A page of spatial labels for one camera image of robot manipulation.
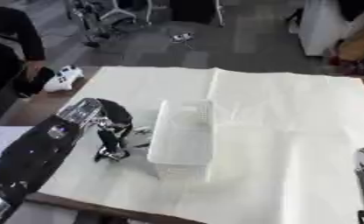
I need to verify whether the small device on floor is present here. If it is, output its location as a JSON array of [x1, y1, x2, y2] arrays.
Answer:
[[170, 31, 196, 44]]

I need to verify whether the person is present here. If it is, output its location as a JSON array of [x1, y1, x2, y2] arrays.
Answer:
[[0, 3, 47, 102]]

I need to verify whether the white game controller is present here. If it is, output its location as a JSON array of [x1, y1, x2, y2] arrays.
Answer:
[[42, 65, 86, 94]]

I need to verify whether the yellow bag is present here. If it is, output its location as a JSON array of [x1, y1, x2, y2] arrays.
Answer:
[[336, 27, 364, 62]]

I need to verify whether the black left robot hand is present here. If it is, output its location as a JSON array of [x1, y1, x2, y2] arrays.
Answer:
[[91, 98, 153, 163]]

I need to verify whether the black office chair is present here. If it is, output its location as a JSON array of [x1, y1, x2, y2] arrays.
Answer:
[[64, 0, 157, 47]]

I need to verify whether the white plastic box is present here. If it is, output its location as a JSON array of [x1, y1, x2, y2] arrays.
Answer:
[[146, 99, 216, 166]]

